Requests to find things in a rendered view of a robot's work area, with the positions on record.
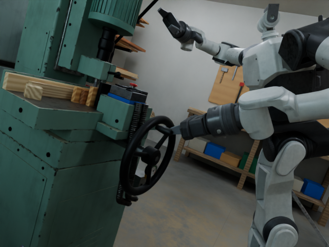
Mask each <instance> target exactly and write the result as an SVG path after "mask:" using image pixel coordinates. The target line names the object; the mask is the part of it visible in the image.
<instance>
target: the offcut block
mask: <svg viewBox="0 0 329 247"><path fill-rule="evenodd" d="M42 93H43V88H42V87H40V86H36V85H32V84H27V83H26V86H25V90H24V97H25V98H29V99H36V100H41V98H42Z"/></svg>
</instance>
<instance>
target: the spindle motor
mask: <svg viewBox="0 0 329 247"><path fill-rule="evenodd" d="M142 1H143V0H93V1H92V5H91V9H90V12H89V16H88V20H89V21H90V22H91V23H93V24H94V25H95V26H97V27H99V28H101V29H102V28H103V26H106V27H109V28H112V29H114V30H116V31H118V35H121V36H133V34H134V31H135V27H136V23H137V20H138V16H139V12H140V9H141V4H142Z"/></svg>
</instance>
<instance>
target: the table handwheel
mask: <svg viewBox="0 0 329 247"><path fill-rule="evenodd" d="M158 124H164V125H165V126H166V127H168V128H171V127H174V123H173V122H172V120H171V119H170V118H168V117H166V116H155V117H152V118H150V119H149V120H147V121H146V122H145V123H144V124H143V125H142V126H141V127H140V128H139V129H138V130H137V131H136V132H135V134H134V135H133V136H132V138H131V140H130V141H129V143H128V145H127V140H114V139H112V138H111V141H112V142H113V143H115V144H117V145H119V146H121V147H123V148H125V152H124V154H123V157H122V160H121V164H120V169H119V180H120V184H121V187H122V189H123V190H124V192H125V193H127V194H128V195H131V196H138V195H141V194H144V193H145V192H147V191H148V190H150V189H151V188H152V187H153V186H154V185H155V184H156V183H157V182H158V180H159V179H160V178H161V176H162V175H163V173H164V172H165V170H166V168H167V166H168V164H169V162H170V160H171V157H172V154H173V151H174V147H175V141H176V135H171V136H166V135H163V137H162V138H161V139H160V140H159V142H158V143H157V144H156V145H155V147H152V146H147V147H143V146H141V145H139V143H140V141H141V140H142V138H143V137H144V136H145V135H146V133H147V132H148V131H149V130H150V129H152V128H153V127H155V126H156V125H158ZM167 137H168V145H167V149H166V152H165V155H164V158H163V160H162V162H161V164H160V166H159V167H158V169H157V171H156V172H155V173H154V175H153V176H152V177H151V171H152V166H155V165H156V164H157V163H158V162H159V160H160V158H161V152H160V151H159V149H160V147H161V146H162V144H163V143H164V141H165V140H166V139H167ZM126 145H127V146H126ZM133 156H137V157H141V161H142V162H144V163H146V164H147V176H146V183H144V184H143V185H141V186H139V187H132V186H131V184H130V182H129V168H130V164H131V160H132V157H133Z"/></svg>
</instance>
